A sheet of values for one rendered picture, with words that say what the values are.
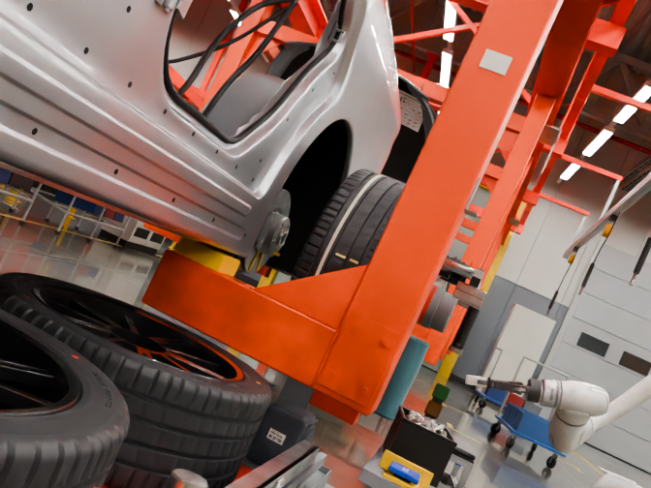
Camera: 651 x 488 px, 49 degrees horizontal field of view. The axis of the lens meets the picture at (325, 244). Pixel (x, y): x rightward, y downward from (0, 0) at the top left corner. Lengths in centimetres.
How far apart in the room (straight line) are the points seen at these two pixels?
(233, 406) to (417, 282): 59
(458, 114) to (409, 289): 47
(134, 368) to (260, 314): 58
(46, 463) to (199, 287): 114
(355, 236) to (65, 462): 138
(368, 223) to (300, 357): 49
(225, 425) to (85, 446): 62
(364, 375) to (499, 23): 96
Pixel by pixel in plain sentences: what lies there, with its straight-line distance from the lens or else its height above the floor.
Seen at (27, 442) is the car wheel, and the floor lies 50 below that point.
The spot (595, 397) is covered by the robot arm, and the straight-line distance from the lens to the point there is 243.
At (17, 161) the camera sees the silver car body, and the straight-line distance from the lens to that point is 112.
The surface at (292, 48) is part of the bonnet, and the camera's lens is 584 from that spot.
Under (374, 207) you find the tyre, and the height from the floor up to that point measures 104.
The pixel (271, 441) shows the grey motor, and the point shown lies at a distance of 206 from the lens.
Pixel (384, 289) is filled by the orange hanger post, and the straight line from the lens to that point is 180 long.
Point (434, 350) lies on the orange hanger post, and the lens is 598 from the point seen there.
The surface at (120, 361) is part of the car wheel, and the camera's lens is 135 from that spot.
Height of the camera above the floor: 78
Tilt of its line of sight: 3 degrees up
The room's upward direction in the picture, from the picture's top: 25 degrees clockwise
